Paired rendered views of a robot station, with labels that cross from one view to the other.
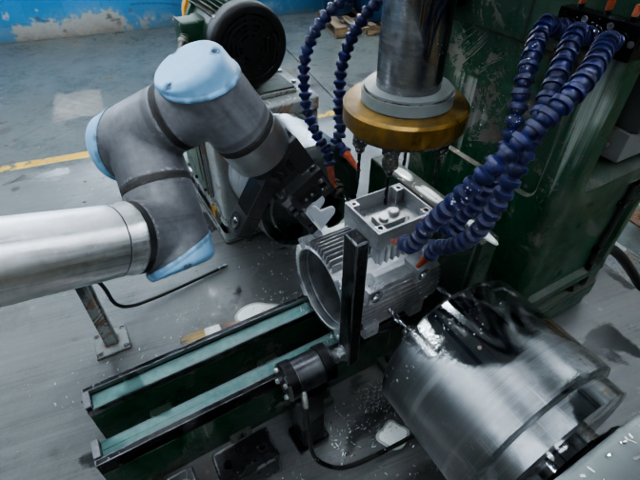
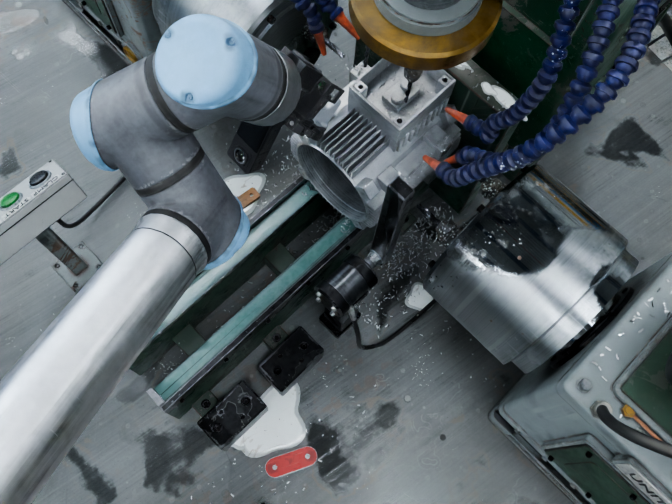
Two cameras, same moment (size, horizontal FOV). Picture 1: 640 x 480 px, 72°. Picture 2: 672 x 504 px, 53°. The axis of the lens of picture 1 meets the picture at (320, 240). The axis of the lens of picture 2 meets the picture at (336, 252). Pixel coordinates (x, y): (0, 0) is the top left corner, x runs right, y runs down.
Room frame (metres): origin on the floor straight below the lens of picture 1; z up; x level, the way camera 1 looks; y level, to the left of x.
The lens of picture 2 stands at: (0.11, 0.14, 1.98)
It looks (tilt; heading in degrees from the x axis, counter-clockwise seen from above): 71 degrees down; 339
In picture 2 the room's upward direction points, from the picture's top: 7 degrees clockwise
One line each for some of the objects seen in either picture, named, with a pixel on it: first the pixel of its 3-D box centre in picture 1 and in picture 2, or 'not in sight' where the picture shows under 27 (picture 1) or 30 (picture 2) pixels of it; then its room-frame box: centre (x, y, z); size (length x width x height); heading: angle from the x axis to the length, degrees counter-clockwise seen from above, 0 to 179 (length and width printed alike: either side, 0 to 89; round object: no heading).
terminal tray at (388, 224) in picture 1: (388, 223); (399, 96); (0.60, -0.12, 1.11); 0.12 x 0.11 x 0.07; 120
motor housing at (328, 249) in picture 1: (365, 269); (375, 143); (0.58, -0.09, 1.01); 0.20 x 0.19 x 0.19; 120
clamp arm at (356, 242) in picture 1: (350, 305); (388, 227); (0.40, -0.04, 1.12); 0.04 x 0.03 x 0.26; 120
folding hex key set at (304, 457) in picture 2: not in sight; (291, 462); (0.15, 0.16, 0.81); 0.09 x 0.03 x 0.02; 94
